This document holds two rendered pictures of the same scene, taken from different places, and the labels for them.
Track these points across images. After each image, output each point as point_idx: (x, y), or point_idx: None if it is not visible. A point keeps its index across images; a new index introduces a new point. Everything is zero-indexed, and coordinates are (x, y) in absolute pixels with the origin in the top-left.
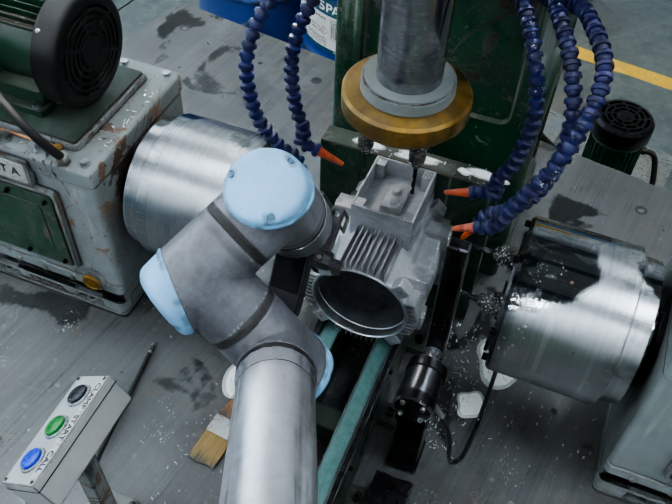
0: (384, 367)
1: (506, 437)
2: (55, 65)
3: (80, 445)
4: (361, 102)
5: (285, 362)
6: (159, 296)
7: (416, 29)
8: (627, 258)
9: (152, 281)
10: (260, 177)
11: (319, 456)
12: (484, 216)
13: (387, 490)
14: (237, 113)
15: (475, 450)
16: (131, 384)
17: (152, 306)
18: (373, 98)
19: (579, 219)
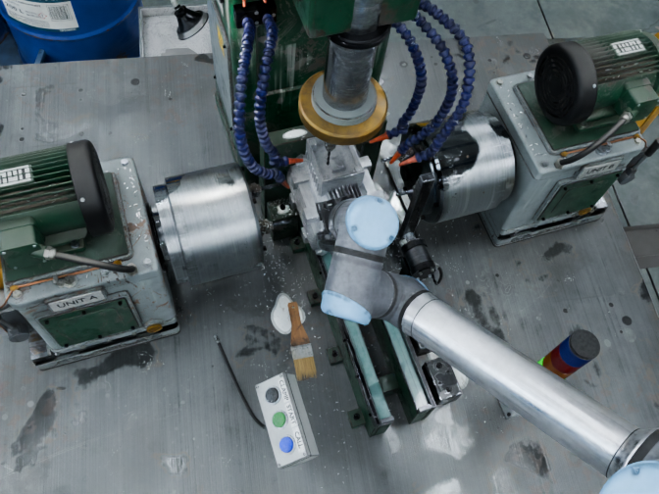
0: None
1: (439, 249)
2: (106, 214)
3: (302, 418)
4: (329, 126)
5: (430, 302)
6: (356, 316)
7: (364, 74)
8: (481, 124)
9: (347, 311)
10: (371, 220)
11: (362, 327)
12: (406, 146)
13: None
14: (105, 141)
15: None
16: (228, 368)
17: (188, 314)
18: (339, 121)
19: None
